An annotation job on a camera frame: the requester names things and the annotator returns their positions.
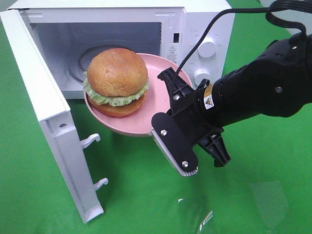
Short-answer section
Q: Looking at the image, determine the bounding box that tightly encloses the white microwave oven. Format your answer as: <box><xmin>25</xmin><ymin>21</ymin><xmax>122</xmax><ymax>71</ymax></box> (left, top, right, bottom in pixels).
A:
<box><xmin>6</xmin><ymin>0</ymin><xmax>230</xmax><ymax>99</ymax></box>

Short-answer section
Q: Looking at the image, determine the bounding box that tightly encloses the white microwave knob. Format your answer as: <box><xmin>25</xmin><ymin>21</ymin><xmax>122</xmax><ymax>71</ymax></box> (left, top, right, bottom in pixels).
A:
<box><xmin>197</xmin><ymin>36</ymin><xmax>216</xmax><ymax>58</ymax></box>
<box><xmin>194</xmin><ymin>68</ymin><xmax>211</xmax><ymax>86</ymax></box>

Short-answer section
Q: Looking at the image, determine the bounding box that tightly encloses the white microwave door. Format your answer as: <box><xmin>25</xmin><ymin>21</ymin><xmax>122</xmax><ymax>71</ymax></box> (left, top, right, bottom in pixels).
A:
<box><xmin>0</xmin><ymin>10</ymin><xmax>108</xmax><ymax>223</ymax></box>

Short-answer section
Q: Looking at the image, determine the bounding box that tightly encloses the lower white microwave knob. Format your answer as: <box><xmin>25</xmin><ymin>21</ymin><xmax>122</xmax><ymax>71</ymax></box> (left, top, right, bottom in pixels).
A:
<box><xmin>194</xmin><ymin>68</ymin><xmax>211</xmax><ymax>86</ymax></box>

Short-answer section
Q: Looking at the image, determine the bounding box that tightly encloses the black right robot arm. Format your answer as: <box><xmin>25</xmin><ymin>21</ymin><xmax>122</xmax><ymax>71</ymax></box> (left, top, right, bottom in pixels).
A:
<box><xmin>152</xmin><ymin>34</ymin><xmax>312</xmax><ymax>176</ymax></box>

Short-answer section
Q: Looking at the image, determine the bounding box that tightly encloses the pink plate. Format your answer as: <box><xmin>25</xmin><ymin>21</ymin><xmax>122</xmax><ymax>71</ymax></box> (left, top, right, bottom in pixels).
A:
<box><xmin>84</xmin><ymin>53</ymin><xmax>178</xmax><ymax>137</ymax></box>

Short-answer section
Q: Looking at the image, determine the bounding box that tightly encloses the upper white microwave knob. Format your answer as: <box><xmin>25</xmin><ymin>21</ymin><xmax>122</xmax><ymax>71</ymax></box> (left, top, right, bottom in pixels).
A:
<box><xmin>197</xmin><ymin>36</ymin><xmax>216</xmax><ymax>58</ymax></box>

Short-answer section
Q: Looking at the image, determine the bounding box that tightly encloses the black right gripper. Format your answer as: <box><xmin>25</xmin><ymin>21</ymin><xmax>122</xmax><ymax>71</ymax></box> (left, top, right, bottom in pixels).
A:
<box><xmin>157</xmin><ymin>67</ymin><xmax>231</xmax><ymax>167</ymax></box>

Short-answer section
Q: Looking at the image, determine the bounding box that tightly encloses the burger with lettuce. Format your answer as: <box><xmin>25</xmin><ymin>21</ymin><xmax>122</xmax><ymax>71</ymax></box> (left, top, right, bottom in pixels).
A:
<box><xmin>83</xmin><ymin>48</ymin><xmax>149</xmax><ymax>117</ymax></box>

